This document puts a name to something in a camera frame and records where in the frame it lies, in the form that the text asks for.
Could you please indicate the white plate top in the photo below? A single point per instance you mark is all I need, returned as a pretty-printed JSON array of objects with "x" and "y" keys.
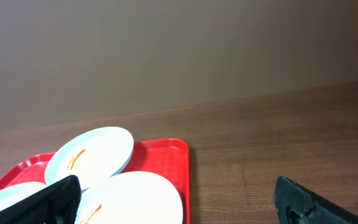
[{"x": 92, "y": 157}]

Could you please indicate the red plastic tray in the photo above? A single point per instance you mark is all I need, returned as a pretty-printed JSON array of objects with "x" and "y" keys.
[{"x": 167, "y": 157}]

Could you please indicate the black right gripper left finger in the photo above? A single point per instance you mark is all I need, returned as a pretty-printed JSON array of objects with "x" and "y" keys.
[{"x": 57, "y": 203}]

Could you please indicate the white plate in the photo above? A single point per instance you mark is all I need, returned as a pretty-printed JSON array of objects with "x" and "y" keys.
[
  {"x": 13, "y": 194},
  {"x": 92, "y": 157},
  {"x": 133, "y": 197}
]

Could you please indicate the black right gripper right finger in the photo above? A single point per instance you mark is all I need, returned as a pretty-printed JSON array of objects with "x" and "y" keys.
[{"x": 296, "y": 204}]

